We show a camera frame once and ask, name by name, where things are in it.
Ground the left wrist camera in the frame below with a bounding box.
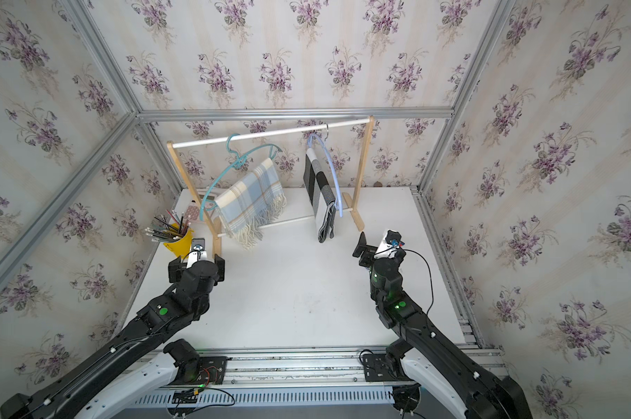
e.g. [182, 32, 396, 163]
[187, 237, 208, 268]

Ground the grey black checkered scarf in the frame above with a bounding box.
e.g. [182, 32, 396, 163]
[303, 148, 337, 243]

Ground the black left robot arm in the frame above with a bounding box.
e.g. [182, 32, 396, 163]
[0, 256, 226, 418]

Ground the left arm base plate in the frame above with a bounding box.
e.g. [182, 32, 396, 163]
[163, 339, 228, 387]

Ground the blue cream plaid scarf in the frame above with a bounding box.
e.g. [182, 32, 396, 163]
[214, 158, 287, 250]

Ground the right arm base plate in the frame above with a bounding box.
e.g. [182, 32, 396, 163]
[358, 339, 441, 385]

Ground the light blue plastic hanger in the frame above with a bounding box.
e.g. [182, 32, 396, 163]
[307, 123, 343, 218]

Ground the yellow pen cup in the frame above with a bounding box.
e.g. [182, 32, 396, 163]
[144, 211, 193, 258]

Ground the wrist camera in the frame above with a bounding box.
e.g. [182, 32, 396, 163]
[187, 237, 208, 268]
[374, 230, 404, 258]

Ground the wooden clothes rack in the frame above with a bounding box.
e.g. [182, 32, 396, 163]
[167, 116, 376, 256]

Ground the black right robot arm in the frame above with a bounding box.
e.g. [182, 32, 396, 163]
[353, 230, 533, 418]

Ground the aluminium mounting rail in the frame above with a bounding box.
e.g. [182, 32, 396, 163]
[113, 344, 507, 390]

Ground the teal plastic hanger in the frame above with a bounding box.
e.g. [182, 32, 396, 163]
[198, 134, 283, 220]

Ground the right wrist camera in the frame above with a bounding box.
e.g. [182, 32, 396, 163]
[374, 230, 404, 258]

